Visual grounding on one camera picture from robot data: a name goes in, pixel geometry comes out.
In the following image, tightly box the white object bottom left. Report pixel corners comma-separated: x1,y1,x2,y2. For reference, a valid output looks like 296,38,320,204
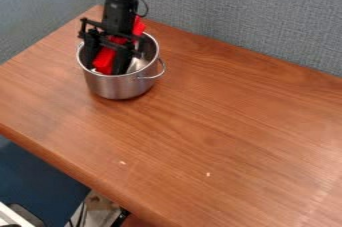
0,202,46,227

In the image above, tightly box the stainless steel pot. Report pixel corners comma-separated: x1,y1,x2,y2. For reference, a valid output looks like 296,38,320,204
76,33,167,100

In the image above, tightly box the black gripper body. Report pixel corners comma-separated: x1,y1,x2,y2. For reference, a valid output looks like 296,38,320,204
79,0,146,55

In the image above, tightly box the metal table leg bracket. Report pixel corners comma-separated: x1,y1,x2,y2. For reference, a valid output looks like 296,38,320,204
64,190,130,227

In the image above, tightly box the red rectangular block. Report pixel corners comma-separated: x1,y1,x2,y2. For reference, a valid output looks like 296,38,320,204
93,17,146,75

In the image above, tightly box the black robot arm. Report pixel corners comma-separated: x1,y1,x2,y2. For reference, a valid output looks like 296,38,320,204
79,0,145,75

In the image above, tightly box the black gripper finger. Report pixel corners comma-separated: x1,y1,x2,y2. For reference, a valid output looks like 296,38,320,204
113,49,134,75
85,32,102,69

